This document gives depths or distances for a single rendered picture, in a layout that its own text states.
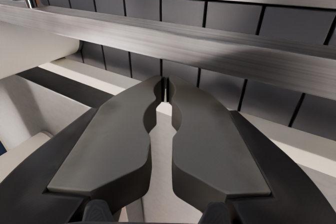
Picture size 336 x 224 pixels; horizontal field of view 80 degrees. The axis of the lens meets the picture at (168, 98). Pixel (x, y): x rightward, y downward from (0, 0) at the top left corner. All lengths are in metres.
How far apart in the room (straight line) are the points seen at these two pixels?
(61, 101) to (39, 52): 0.16
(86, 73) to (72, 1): 0.08
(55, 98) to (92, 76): 0.19
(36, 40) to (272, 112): 0.21
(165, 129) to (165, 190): 0.15
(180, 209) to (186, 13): 0.37
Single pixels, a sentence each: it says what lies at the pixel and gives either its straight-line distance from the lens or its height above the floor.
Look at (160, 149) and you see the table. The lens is 0.35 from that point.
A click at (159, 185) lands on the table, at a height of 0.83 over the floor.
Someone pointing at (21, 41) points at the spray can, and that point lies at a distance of 0.23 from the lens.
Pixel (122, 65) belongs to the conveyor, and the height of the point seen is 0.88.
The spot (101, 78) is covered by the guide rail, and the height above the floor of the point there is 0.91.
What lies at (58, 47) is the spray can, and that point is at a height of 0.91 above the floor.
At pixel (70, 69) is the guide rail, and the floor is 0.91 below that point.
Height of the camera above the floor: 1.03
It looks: 46 degrees down
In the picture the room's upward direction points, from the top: 132 degrees counter-clockwise
